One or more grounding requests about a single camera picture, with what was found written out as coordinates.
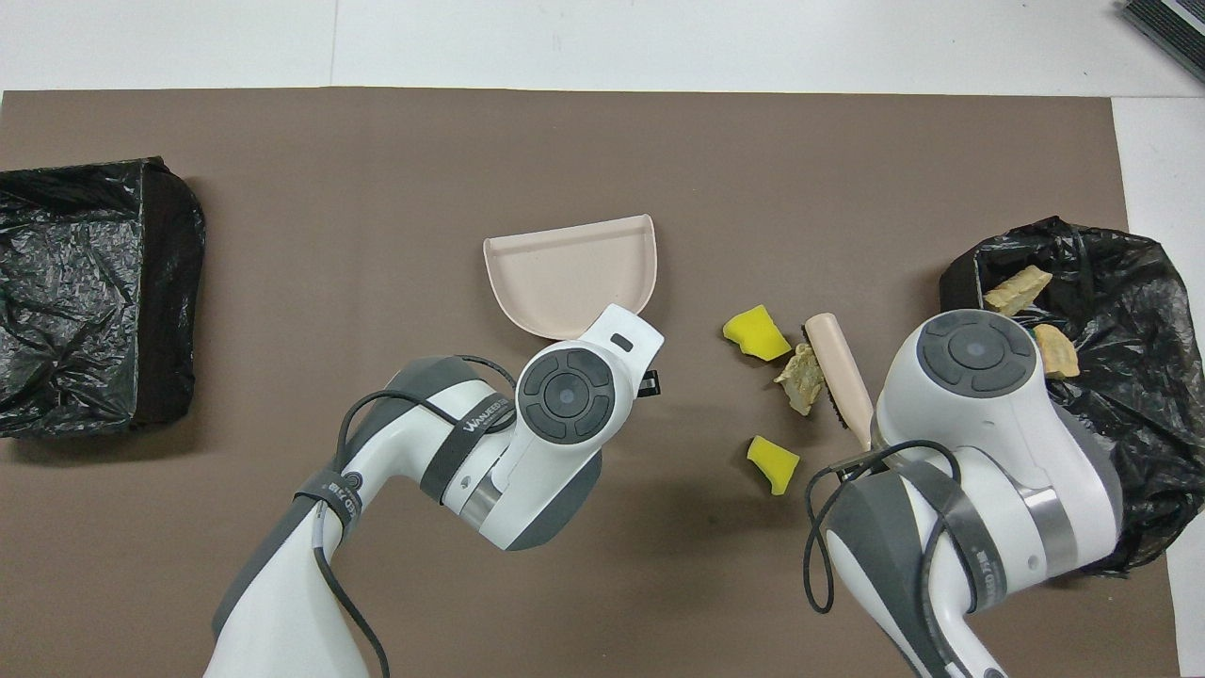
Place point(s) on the small yellow sponge piece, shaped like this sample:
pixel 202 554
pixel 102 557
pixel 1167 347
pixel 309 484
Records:
pixel 772 461

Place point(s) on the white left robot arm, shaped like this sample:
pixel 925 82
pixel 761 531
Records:
pixel 565 395

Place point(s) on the beige hand brush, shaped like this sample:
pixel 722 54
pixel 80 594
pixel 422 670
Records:
pixel 841 367

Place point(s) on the pale foam chunk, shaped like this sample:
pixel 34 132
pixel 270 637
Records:
pixel 802 381

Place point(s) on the pale tan stone-like chunk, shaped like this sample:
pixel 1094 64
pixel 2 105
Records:
pixel 1059 356

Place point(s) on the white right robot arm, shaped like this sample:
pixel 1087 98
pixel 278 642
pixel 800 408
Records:
pixel 979 353

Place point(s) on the black bag lined trash bin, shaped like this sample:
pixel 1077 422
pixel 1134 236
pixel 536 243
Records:
pixel 1148 424

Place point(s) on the orange striped croissant piece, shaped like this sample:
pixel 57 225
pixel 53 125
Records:
pixel 1015 290

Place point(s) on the black bag lined empty bin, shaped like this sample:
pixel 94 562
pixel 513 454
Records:
pixel 75 282

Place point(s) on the grey ribbed device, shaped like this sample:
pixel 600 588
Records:
pixel 1172 24

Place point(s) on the large brown table mat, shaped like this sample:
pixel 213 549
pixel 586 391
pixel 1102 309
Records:
pixel 282 188

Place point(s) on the beige plastic dustpan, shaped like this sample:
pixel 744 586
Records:
pixel 565 282

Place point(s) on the large yellow sponge piece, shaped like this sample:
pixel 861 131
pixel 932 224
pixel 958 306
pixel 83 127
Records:
pixel 753 331

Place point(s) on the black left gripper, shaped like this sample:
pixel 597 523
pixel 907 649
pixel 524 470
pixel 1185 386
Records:
pixel 650 383

